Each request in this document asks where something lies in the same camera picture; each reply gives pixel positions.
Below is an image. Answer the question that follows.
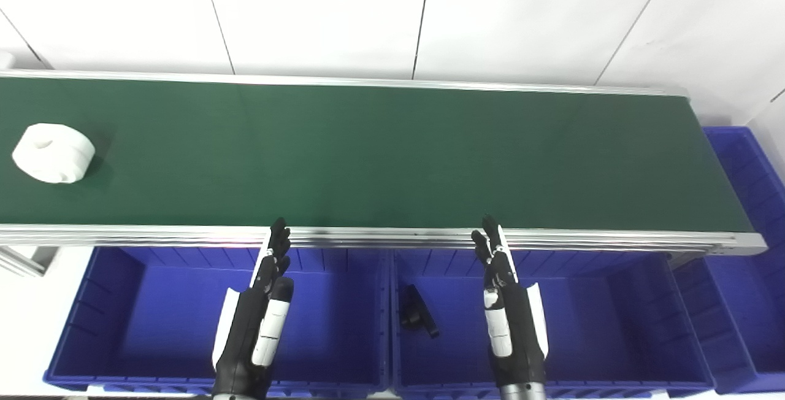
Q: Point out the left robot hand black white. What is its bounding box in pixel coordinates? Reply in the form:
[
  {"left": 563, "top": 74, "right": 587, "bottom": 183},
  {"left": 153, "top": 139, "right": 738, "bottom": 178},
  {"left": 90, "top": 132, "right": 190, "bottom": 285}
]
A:
[{"left": 212, "top": 217, "right": 295, "bottom": 398}]

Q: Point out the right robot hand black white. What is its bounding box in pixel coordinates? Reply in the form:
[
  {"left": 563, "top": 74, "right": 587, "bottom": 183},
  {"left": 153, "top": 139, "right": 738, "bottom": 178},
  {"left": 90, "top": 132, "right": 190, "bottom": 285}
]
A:
[{"left": 471, "top": 215, "right": 550, "bottom": 388}]

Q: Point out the green conveyor belt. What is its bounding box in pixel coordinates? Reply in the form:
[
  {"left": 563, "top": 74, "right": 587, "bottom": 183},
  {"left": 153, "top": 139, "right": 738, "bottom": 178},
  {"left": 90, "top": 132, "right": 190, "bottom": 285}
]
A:
[
  {"left": 0, "top": 69, "right": 769, "bottom": 258},
  {"left": 0, "top": 77, "right": 756, "bottom": 234}
]

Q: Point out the blue plastic bin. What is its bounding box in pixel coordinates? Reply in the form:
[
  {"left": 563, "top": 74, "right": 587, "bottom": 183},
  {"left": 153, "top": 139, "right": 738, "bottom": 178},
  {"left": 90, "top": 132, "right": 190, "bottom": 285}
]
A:
[
  {"left": 389, "top": 248, "right": 716, "bottom": 398},
  {"left": 672, "top": 127, "right": 785, "bottom": 394},
  {"left": 43, "top": 247, "right": 394, "bottom": 396}
]

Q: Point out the aluminium conveyor support leg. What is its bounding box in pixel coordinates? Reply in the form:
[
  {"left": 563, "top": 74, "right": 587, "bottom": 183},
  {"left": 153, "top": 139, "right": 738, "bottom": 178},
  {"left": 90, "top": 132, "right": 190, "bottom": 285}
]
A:
[{"left": 0, "top": 245, "right": 59, "bottom": 278}]

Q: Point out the white round plastic part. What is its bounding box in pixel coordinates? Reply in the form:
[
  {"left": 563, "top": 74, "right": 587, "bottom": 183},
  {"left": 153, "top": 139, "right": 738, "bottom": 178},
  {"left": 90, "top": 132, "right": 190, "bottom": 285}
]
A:
[{"left": 12, "top": 123, "right": 96, "bottom": 184}]

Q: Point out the black plastic part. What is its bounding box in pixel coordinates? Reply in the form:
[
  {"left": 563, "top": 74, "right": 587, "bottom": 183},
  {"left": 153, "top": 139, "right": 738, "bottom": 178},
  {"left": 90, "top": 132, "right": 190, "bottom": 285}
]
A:
[{"left": 400, "top": 284, "right": 440, "bottom": 339}]

